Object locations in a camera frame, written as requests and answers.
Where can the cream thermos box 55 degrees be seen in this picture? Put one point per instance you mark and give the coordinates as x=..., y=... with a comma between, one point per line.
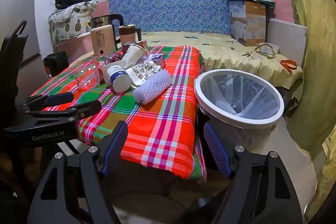
x=101, y=43

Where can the blue floral headboard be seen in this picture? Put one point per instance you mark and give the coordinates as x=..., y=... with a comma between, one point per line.
x=178, y=3

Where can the plaid tablecloth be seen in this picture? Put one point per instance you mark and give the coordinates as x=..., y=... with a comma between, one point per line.
x=162, y=121

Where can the white foam fruit net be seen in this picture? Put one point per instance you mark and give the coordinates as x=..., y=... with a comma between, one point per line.
x=152, y=86

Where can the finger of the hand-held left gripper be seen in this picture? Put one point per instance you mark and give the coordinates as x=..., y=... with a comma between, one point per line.
x=88, y=108
x=60, y=98

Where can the yellow bed sheet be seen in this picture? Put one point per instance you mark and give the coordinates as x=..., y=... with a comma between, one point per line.
x=210, y=48

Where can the white board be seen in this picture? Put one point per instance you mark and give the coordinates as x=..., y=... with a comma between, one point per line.
x=286, y=35

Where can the white bottle with blue label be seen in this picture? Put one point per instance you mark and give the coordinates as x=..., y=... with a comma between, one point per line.
x=118, y=77

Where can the pineapple print cloth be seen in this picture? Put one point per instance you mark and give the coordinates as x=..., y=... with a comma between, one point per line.
x=68, y=24

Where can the pink mug with brown lid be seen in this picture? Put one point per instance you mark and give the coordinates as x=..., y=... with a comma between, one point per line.
x=127, y=36

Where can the cardboard quilt box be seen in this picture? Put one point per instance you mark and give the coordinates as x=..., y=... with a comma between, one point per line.
x=249, y=22

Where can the clear plastic bin liner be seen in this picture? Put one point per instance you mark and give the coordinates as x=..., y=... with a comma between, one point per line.
x=236, y=92

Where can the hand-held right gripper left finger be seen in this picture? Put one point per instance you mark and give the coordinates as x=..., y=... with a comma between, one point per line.
x=115, y=145

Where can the grey refrigerator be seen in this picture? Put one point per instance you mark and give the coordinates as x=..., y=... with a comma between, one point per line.
x=23, y=16

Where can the printed wrapper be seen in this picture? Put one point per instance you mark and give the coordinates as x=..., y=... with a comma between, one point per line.
x=143, y=73

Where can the pink storage box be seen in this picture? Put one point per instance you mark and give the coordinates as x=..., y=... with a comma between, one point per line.
x=76, y=44

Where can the plain white paper cup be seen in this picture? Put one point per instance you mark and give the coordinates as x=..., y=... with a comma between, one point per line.
x=135, y=54

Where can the clear bottle with red label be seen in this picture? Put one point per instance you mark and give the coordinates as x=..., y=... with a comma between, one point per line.
x=89, y=77

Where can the yellow-green curtain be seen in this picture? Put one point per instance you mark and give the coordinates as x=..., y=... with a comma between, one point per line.
x=309, y=29

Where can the dark red drink can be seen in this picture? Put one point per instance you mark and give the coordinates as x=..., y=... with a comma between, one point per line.
x=128, y=47

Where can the purple carton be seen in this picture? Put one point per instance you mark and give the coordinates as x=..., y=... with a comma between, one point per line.
x=157, y=58

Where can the white trash bin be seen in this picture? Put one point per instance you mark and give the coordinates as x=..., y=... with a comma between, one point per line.
x=198, y=88

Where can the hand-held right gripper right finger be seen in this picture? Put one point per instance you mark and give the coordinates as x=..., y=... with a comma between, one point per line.
x=216, y=146

